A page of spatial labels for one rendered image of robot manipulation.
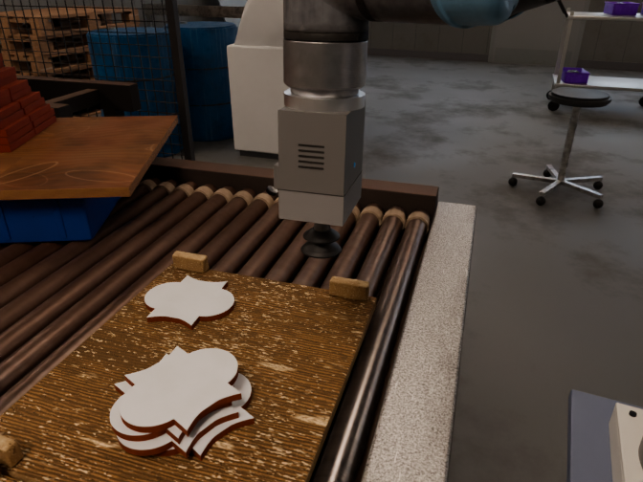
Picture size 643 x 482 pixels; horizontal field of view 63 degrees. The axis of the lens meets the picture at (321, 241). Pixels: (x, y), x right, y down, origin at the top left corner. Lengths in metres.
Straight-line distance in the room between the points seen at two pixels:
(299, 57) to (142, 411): 0.38
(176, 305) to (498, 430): 1.40
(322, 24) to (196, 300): 0.46
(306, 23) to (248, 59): 3.72
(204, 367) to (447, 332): 0.35
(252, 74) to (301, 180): 3.71
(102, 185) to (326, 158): 0.59
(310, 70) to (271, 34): 3.65
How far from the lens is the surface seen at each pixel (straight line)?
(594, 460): 0.73
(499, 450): 1.90
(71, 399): 0.69
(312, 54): 0.46
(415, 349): 0.74
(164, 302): 0.80
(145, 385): 0.62
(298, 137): 0.47
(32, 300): 0.94
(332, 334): 0.72
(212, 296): 0.79
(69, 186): 1.01
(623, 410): 0.75
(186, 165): 1.32
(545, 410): 2.08
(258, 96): 4.19
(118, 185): 0.98
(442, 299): 0.85
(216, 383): 0.60
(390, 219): 1.08
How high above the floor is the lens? 1.37
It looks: 27 degrees down
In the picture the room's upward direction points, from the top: straight up
